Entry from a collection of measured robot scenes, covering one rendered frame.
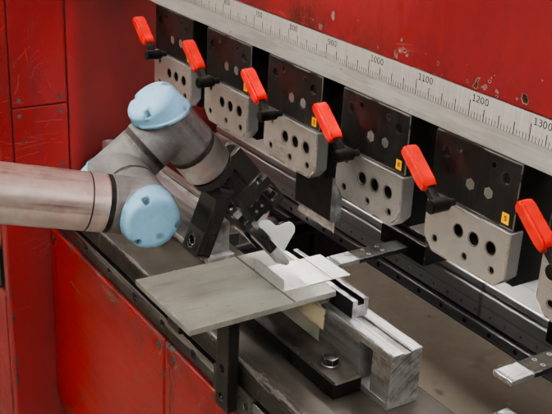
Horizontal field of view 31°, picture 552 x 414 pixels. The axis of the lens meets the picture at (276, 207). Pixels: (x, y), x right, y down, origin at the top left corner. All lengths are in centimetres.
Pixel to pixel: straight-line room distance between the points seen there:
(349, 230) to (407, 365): 51
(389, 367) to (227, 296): 27
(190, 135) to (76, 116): 96
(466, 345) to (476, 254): 222
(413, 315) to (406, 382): 210
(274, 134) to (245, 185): 15
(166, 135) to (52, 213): 22
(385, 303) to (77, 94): 175
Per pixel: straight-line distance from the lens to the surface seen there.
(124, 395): 213
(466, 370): 332
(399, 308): 363
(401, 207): 134
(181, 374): 183
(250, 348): 163
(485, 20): 119
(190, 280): 157
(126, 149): 134
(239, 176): 145
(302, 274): 160
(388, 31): 132
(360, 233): 191
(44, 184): 120
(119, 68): 230
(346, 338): 155
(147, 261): 191
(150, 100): 134
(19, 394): 254
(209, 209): 144
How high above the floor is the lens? 172
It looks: 23 degrees down
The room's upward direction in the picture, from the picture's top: 3 degrees clockwise
